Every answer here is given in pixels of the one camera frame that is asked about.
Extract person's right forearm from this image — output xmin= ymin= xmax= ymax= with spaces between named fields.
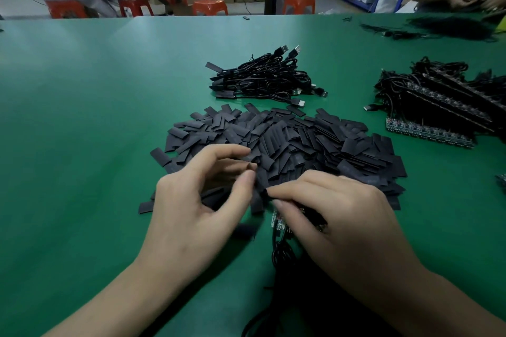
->
xmin=354 ymin=264 xmax=506 ymax=337

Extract bundle of black usb cables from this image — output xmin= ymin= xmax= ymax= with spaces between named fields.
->
xmin=205 ymin=45 xmax=329 ymax=109

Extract black cable with circuit board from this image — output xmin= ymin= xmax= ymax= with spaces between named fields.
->
xmin=242 ymin=210 xmax=356 ymax=337

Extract person's left hand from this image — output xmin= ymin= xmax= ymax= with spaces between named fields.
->
xmin=134 ymin=144 xmax=258 ymax=282

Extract pile of black flat sleeves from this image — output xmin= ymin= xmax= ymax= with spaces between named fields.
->
xmin=138 ymin=103 xmax=408 ymax=239

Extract person's right hand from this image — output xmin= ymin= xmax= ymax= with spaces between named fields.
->
xmin=265 ymin=169 xmax=424 ymax=302

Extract loose black cable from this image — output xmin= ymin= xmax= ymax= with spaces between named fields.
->
xmin=360 ymin=23 xmax=428 ymax=41

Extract person's left forearm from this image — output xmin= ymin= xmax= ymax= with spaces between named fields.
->
xmin=41 ymin=258 xmax=208 ymax=337

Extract single black heat-shrink sleeve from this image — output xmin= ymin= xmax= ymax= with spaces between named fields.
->
xmin=253 ymin=167 xmax=277 ymax=202

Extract heap of black ties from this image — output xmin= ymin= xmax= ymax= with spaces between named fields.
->
xmin=406 ymin=16 xmax=498 ymax=42

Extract heap of circuit board strips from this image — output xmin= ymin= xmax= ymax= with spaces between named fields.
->
xmin=363 ymin=57 xmax=506 ymax=150

